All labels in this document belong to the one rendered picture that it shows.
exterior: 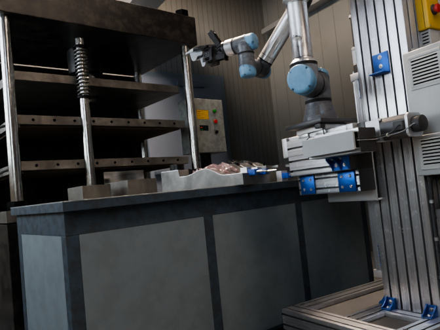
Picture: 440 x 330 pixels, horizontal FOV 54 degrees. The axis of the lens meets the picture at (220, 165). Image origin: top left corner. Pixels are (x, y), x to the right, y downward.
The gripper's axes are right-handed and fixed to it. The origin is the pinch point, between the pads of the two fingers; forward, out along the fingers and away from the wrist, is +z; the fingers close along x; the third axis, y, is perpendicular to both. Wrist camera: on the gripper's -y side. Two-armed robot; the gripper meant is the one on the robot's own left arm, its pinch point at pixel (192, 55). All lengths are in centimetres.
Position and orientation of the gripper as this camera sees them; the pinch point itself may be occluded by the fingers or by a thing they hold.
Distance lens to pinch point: 219.5
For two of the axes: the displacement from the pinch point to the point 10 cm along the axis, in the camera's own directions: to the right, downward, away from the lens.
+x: 5.4, 1.3, 8.3
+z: -8.4, 1.2, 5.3
